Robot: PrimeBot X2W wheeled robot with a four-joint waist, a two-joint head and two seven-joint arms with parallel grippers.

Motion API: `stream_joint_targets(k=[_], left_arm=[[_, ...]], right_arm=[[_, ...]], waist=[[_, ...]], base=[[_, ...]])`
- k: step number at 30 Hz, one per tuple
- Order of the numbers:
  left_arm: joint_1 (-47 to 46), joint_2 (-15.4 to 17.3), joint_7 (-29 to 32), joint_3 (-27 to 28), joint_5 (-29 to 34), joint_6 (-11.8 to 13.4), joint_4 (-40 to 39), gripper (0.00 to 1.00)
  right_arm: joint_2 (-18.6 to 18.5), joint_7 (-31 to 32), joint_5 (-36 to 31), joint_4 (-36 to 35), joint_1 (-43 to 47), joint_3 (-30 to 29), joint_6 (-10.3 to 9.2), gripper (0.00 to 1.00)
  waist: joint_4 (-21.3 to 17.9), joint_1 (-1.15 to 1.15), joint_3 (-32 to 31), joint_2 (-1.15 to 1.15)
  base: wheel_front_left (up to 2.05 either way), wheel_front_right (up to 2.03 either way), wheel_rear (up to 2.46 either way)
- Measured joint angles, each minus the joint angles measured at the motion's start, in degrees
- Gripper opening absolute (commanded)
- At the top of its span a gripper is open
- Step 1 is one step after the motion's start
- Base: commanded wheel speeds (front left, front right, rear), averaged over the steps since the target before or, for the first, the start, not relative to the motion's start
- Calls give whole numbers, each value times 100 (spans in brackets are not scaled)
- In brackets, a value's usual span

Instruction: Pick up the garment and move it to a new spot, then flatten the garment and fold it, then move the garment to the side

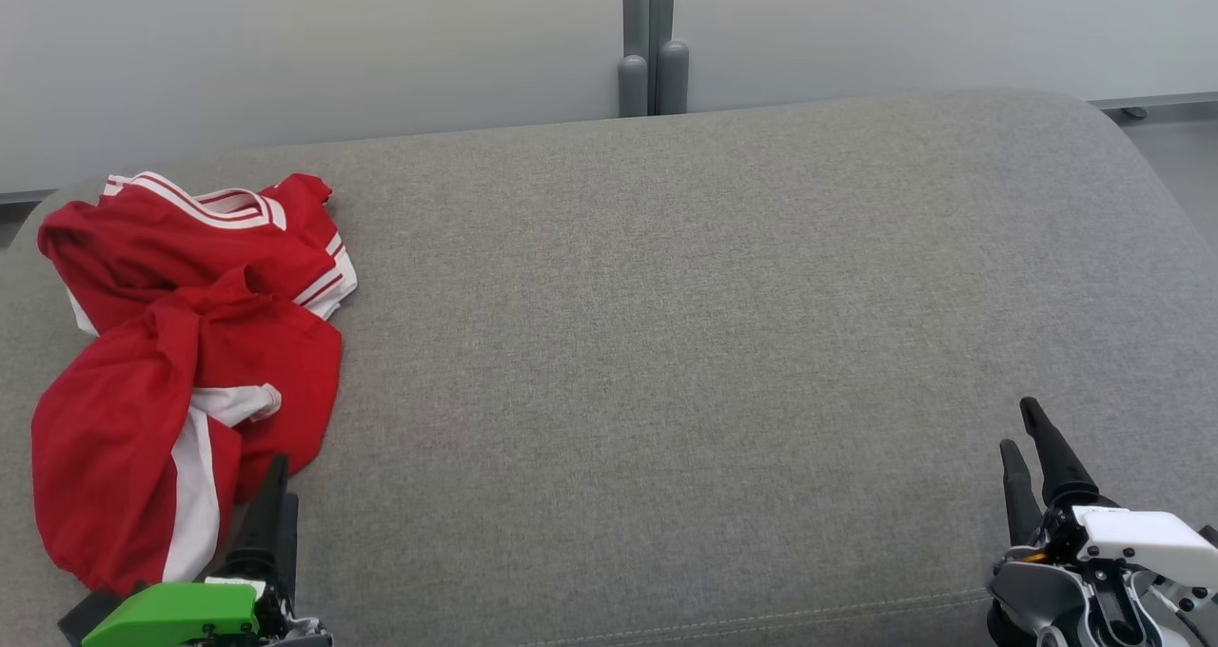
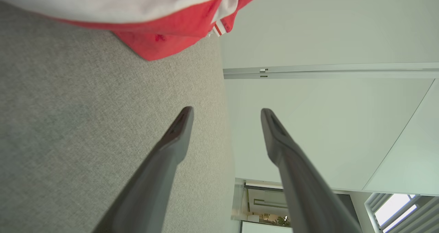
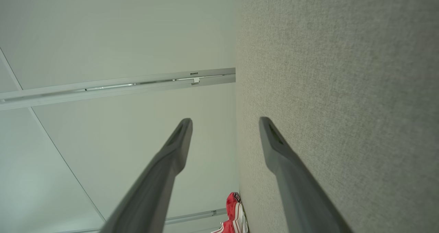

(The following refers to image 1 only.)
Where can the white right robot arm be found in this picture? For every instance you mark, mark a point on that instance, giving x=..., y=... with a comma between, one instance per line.
x=1037, y=595

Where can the red shorts with white trim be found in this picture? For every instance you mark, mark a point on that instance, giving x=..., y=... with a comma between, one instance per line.
x=105, y=457

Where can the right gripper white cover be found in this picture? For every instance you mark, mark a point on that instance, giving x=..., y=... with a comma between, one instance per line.
x=1142, y=538

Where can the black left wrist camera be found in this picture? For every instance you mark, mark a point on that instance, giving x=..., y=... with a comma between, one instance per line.
x=84, y=617

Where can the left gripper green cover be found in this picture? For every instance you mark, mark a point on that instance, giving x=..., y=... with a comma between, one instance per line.
x=181, y=618

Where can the grey partition base rail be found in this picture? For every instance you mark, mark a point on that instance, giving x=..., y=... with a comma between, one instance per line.
x=24, y=196
x=1170, y=101

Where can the grey fabric sofa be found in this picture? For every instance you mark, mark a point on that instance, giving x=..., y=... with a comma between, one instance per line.
x=666, y=343

